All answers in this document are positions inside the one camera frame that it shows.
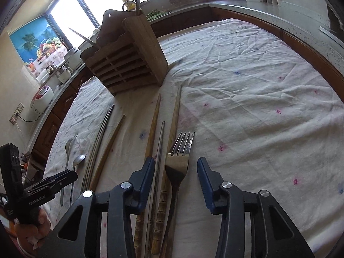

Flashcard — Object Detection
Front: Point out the small steel spoon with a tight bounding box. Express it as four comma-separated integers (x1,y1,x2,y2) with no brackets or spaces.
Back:
69,154,86,209

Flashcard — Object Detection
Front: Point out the white and pink rice cooker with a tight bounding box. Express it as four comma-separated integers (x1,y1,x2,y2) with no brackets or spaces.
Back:
29,84,54,115

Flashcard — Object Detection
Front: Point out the wall socket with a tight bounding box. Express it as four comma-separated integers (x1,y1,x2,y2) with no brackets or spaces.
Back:
9,102,25,124

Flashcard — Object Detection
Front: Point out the steel chopstick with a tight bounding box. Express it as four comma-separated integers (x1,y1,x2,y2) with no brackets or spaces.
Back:
81,106,112,192
82,104,115,192
144,121,165,258

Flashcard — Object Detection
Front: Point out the beach and fruit wall poster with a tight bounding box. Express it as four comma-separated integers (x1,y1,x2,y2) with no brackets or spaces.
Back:
9,19,68,73

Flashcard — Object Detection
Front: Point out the green colander with vegetables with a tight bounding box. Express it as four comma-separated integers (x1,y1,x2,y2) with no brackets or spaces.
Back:
146,9,171,20

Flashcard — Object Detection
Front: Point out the grey pointed utensil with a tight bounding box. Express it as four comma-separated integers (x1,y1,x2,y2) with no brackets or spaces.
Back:
68,27,95,46

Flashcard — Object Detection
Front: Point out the large steel spoon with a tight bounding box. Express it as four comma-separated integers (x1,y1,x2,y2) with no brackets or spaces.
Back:
60,134,78,205

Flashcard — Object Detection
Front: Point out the wooden utensil holder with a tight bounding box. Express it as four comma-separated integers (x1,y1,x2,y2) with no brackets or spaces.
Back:
81,9,169,96

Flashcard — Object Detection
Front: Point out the white dotted tablecloth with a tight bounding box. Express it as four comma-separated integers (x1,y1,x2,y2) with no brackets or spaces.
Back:
43,18,344,258

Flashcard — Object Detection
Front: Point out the kitchen window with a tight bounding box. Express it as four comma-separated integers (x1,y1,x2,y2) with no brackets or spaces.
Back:
46,0,167,49

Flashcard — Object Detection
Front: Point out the small white kitchen appliance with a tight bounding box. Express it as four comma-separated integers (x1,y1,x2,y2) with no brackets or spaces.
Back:
55,66,74,84

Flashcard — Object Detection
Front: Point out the person's left hand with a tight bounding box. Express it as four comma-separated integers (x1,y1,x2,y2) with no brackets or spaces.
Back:
15,208,51,248

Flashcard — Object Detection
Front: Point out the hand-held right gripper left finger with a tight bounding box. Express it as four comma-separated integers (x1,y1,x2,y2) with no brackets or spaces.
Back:
36,156,156,258

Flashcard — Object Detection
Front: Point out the plain brown wooden chopstick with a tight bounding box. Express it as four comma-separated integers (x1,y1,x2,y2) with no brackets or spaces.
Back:
89,114,126,192

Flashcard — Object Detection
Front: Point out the steel fork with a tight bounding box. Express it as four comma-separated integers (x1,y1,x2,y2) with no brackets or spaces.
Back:
161,131,195,258

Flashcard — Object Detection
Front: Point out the carved wooden chopstick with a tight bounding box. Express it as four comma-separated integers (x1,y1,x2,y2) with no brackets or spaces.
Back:
151,84,182,257
134,94,162,258

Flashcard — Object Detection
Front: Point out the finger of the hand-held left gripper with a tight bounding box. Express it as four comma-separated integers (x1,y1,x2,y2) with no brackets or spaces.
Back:
34,170,78,192

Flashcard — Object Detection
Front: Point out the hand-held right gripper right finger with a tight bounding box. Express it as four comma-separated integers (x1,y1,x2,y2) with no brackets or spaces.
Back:
197,157,315,258

